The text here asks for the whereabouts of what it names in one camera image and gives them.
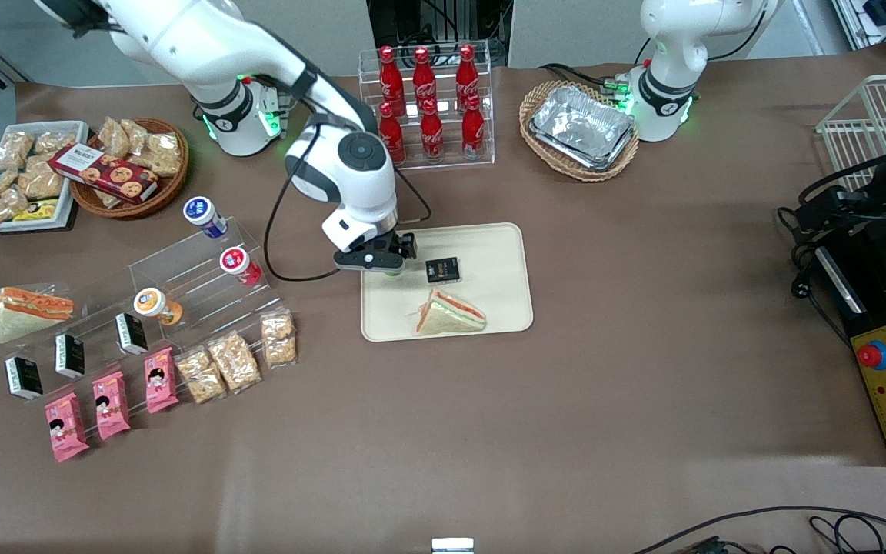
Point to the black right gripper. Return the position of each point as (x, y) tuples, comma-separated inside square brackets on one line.
[(400, 244)]

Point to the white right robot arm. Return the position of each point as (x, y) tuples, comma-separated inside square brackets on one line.
[(204, 38)]

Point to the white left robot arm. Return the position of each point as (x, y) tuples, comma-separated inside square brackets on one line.
[(670, 46)]

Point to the beige plastic tray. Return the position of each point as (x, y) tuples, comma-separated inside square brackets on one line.
[(489, 261)]

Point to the red lid gum bottle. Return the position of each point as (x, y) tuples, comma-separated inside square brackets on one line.
[(237, 261)]

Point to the blue lid gum bottle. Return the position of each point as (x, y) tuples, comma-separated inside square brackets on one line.
[(201, 211)]

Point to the aluminium foil tray stack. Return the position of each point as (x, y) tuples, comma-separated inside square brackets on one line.
[(581, 127)]

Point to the orange lid gum bottle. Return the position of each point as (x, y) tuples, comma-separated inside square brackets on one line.
[(152, 302)]

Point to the white rectangular tray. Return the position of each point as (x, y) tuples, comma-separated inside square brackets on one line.
[(74, 127)]

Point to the black small packet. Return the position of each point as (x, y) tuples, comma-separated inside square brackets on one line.
[(24, 377), (442, 270), (70, 355), (131, 333)]

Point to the wrapped triangle sandwich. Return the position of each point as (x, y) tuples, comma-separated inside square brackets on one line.
[(447, 317), (24, 315)]

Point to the clear acrylic bottle rack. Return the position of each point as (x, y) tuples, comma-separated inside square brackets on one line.
[(447, 165)]

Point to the red cola bottle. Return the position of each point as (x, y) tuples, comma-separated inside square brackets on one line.
[(432, 135), (467, 73), (395, 138), (391, 77), (473, 131), (424, 77)]

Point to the clear rice cracker pack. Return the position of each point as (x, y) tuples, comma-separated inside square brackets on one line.
[(201, 375), (234, 362), (278, 337)]

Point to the red emergency stop button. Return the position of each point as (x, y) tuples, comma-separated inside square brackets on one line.
[(872, 354)]

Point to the light oval wicker basket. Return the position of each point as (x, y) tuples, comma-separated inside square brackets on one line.
[(539, 146)]

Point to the clear acrylic stepped display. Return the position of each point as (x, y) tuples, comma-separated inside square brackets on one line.
[(181, 261)]

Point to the black equipment rack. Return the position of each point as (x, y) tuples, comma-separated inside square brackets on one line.
[(428, 19)]

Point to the brown round wicker basket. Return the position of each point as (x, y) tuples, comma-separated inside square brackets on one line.
[(166, 192)]

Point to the pink cartoon snack pack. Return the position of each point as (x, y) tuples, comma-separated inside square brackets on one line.
[(111, 405), (160, 380), (66, 427)]

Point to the small white device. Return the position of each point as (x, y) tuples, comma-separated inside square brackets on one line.
[(452, 545)]

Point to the red cookie box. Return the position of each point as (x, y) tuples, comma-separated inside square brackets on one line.
[(104, 173)]

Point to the yellow snack packet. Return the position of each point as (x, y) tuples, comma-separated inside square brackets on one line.
[(35, 210)]

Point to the metal frame shelf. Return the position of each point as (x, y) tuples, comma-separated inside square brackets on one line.
[(881, 19)]

